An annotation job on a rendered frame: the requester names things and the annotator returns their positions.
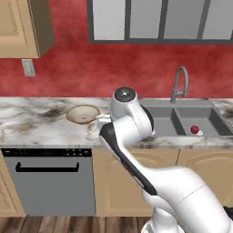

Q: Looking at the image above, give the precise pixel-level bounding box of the grey framed window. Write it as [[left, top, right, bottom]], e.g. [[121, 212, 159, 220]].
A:
[[86, 0, 233, 45]]

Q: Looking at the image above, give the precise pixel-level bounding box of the white wall socket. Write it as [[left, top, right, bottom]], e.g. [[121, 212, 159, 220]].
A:
[[21, 58, 36, 77]]

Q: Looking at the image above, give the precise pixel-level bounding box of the black dishwasher handle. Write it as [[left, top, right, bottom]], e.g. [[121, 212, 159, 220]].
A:
[[15, 161, 80, 173]]

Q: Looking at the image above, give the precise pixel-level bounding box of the grey dishwasher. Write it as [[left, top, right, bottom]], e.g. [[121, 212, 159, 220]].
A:
[[0, 147, 96, 218]]

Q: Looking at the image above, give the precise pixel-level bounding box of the red and white mug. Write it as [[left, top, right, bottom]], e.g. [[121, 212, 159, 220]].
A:
[[189, 125, 204, 137]]

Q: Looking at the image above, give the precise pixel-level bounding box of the beige base cupboard door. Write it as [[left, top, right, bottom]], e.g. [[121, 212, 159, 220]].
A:
[[0, 150, 27, 218], [92, 147, 180, 218], [177, 147, 233, 208]]

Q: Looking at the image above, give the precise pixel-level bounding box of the beige wall cupboard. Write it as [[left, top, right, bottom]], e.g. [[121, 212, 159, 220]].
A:
[[0, 0, 56, 59]]

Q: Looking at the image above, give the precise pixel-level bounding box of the beige ceramic bowl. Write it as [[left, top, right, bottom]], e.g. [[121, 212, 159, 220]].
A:
[[66, 104, 101, 126]]

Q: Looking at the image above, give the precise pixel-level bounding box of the grey double sink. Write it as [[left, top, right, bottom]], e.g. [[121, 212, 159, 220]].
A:
[[138, 98, 233, 138]]

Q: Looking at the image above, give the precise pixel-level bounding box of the grey curved tap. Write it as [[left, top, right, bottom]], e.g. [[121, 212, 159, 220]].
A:
[[169, 66, 189, 104]]

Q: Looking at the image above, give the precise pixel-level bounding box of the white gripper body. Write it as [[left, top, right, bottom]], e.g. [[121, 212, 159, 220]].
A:
[[95, 114, 112, 130]]

